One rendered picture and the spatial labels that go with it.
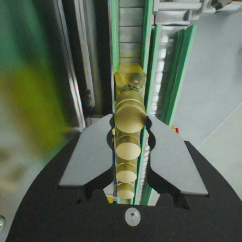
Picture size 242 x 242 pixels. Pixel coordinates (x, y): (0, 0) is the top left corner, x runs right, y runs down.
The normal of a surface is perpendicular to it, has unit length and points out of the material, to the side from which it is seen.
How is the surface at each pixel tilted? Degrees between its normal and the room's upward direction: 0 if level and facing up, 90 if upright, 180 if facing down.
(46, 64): 90
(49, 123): 90
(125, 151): 0
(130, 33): 0
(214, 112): 0
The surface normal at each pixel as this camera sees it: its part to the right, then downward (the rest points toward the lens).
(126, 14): -0.06, 0.53
